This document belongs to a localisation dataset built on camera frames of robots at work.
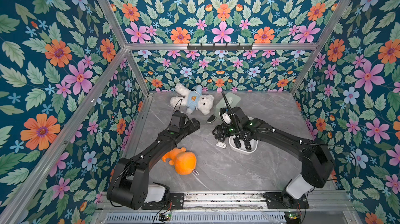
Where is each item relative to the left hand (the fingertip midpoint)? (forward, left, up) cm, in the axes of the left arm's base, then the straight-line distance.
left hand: (197, 123), depth 88 cm
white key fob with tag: (-9, -14, -11) cm, 20 cm away
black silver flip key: (+11, -9, -11) cm, 18 cm away
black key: (-8, -24, -12) cm, 28 cm away
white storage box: (-14, -25, -8) cm, 30 cm away
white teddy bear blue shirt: (+22, +2, -3) cm, 23 cm away
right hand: (-6, -12, +2) cm, 14 cm away
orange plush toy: (-20, +7, -4) cm, 22 cm away
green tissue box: (+19, -25, -3) cm, 31 cm away
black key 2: (-11, -29, -11) cm, 33 cm away
